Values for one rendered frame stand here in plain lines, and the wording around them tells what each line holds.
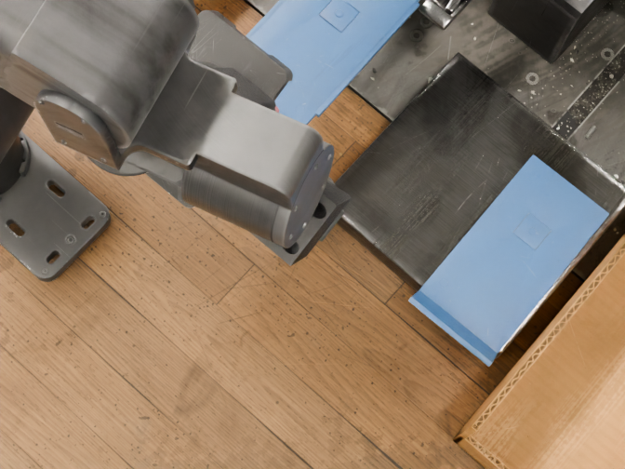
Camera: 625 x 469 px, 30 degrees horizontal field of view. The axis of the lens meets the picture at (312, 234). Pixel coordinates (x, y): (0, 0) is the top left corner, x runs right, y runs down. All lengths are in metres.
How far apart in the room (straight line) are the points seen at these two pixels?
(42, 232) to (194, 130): 0.31
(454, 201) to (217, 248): 0.18
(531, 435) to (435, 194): 0.18
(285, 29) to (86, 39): 0.31
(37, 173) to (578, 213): 0.39
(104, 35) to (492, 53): 0.47
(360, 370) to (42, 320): 0.23
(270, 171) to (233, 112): 0.04
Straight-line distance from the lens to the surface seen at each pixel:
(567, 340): 0.86
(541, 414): 0.85
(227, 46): 0.68
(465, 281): 0.83
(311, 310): 0.84
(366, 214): 0.84
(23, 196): 0.86
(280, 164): 0.55
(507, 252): 0.84
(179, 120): 0.56
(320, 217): 0.62
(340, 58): 0.81
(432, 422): 0.83
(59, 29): 0.52
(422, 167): 0.86
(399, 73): 0.91
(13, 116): 0.75
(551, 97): 0.92
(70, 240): 0.85
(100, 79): 0.51
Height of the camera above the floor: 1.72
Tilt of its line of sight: 73 degrees down
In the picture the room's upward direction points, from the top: 11 degrees clockwise
